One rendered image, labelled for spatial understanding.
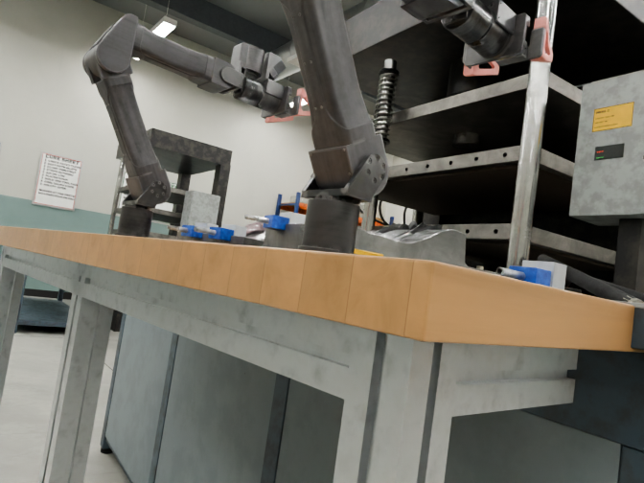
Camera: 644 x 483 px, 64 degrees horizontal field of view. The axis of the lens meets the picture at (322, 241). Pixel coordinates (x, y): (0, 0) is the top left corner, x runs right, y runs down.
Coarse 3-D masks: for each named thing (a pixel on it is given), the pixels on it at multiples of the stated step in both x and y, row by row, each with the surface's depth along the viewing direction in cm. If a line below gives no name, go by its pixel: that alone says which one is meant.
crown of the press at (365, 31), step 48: (384, 0) 217; (528, 0) 172; (576, 0) 168; (624, 0) 168; (384, 48) 220; (432, 48) 214; (576, 48) 198; (624, 48) 193; (432, 96) 265; (480, 144) 220
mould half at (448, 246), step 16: (288, 224) 109; (272, 240) 114; (288, 240) 108; (368, 240) 101; (384, 240) 103; (416, 240) 110; (432, 240) 111; (448, 240) 114; (464, 240) 116; (384, 256) 103; (400, 256) 106; (416, 256) 108; (432, 256) 111; (448, 256) 114; (464, 256) 116
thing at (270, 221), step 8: (248, 216) 107; (264, 216) 112; (272, 216) 109; (280, 216) 110; (288, 216) 111; (296, 216) 111; (304, 216) 112; (264, 224) 111; (272, 224) 108; (280, 224) 109
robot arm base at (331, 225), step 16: (320, 208) 58; (336, 208) 58; (352, 208) 58; (320, 224) 58; (336, 224) 58; (352, 224) 59; (304, 240) 59; (320, 240) 57; (336, 240) 57; (352, 240) 59
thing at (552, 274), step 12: (528, 264) 76; (540, 264) 74; (552, 264) 73; (564, 264) 75; (504, 276) 69; (516, 276) 70; (528, 276) 71; (540, 276) 71; (552, 276) 73; (564, 276) 75
